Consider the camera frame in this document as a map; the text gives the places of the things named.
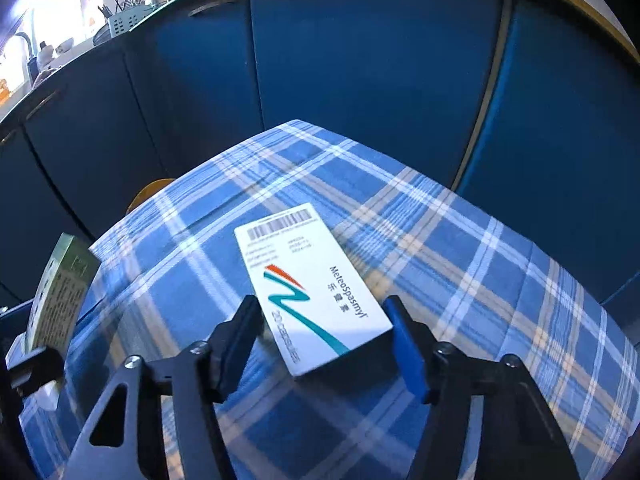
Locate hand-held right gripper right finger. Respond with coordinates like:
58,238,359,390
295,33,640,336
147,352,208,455
382,295,581,480

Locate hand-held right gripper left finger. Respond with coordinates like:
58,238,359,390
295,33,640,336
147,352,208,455
65,295,263,480

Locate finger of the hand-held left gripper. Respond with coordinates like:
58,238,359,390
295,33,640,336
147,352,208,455
4,346,66,401
0,302,37,348

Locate green medicine box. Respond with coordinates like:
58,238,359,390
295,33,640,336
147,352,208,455
25,232,102,353

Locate white teal medicine box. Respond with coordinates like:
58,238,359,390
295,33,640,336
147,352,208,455
234,202,394,378

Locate blue plaid tablecloth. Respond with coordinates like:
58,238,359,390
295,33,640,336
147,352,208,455
20,119,638,480

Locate orange stool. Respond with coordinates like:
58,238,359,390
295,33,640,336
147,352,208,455
127,178,176,213

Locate blue kitchen base cabinets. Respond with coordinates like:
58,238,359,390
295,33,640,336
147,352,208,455
0,0,640,311

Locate pale green utensil holder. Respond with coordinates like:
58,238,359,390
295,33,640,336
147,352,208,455
102,0,151,37

